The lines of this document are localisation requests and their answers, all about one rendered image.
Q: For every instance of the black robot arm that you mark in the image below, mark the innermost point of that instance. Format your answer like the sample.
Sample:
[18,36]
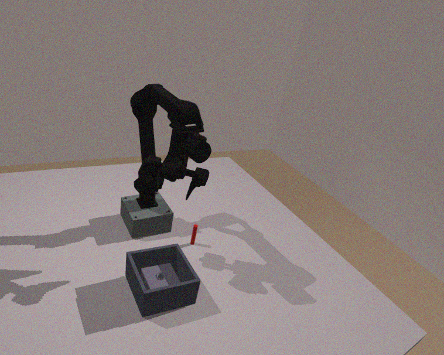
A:
[186,139]

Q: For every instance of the red peg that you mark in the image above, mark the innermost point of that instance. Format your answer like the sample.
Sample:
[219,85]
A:
[194,234]

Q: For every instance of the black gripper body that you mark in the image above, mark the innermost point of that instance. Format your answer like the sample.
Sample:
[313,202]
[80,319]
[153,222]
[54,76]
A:
[199,176]

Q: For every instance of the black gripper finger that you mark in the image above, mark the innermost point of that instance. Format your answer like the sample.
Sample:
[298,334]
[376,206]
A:
[156,179]
[191,187]

